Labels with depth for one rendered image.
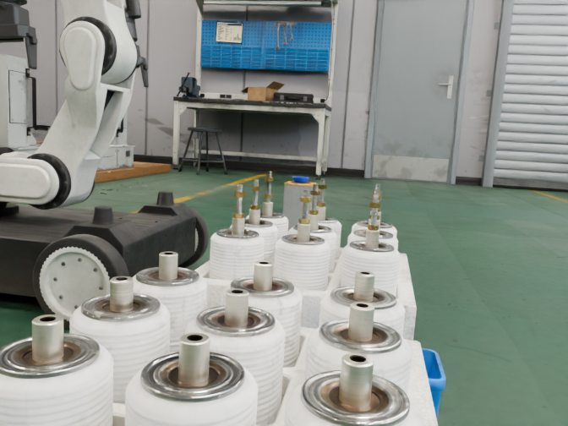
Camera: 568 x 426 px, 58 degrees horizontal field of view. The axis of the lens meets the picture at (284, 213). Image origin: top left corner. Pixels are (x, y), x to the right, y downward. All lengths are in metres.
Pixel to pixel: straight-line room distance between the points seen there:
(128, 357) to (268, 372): 0.13
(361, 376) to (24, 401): 0.23
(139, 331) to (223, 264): 0.41
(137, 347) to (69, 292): 0.68
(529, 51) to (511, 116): 0.67
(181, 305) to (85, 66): 0.83
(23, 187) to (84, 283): 0.36
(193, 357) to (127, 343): 0.14
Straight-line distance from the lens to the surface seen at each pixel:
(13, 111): 3.52
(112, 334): 0.51
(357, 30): 6.13
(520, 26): 6.22
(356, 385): 0.37
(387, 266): 0.86
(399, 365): 0.47
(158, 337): 0.53
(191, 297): 0.62
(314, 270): 0.87
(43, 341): 0.44
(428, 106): 6.03
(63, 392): 0.42
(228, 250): 0.89
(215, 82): 6.33
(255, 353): 0.48
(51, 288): 1.21
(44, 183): 1.39
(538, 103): 6.18
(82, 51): 1.34
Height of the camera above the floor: 0.43
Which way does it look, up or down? 9 degrees down
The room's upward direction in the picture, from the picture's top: 3 degrees clockwise
